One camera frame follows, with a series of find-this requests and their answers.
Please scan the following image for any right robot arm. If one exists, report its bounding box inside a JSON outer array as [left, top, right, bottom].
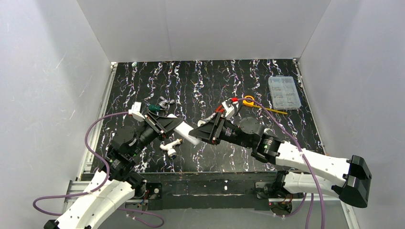
[[208, 113, 372, 208]]

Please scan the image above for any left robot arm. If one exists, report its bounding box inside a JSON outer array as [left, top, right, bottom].
[[44, 108, 202, 229]]

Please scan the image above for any white plastic valve fitting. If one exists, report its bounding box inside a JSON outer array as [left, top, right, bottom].
[[160, 139, 182, 159]]

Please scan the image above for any yellow tape measure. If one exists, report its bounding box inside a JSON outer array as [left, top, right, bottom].
[[243, 95, 256, 107]]

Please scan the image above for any clear plastic screw box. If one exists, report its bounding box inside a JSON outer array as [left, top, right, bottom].
[[268, 75, 301, 110]]

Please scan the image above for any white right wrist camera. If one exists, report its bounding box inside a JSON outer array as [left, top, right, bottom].
[[221, 98, 238, 120]]

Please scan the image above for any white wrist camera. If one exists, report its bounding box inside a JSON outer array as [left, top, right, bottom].
[[221, 98, 238, 120], [128, 102, 145, 122]]

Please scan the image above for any red handled ratchet wrench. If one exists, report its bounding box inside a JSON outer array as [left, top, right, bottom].
[[197, 105, 224, 127]]

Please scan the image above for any green handled screwdriver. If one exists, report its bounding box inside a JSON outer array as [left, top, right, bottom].
[[148, 104, 161, 112]]

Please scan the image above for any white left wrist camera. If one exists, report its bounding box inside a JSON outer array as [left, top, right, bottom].
[[128, 102, 145, 122]]

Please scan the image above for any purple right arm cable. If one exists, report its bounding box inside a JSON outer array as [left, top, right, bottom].
[[237, 98, 327, 229]]

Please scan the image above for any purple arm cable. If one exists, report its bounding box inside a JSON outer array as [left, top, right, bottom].
[[237, 98, 327, 229], [32, 111, 165, 228]]

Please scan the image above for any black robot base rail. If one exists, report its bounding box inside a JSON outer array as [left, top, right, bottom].
[[68, 170, 352, 212]]

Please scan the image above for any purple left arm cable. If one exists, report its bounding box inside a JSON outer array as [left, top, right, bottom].
[[32, 111, 165, 228]]

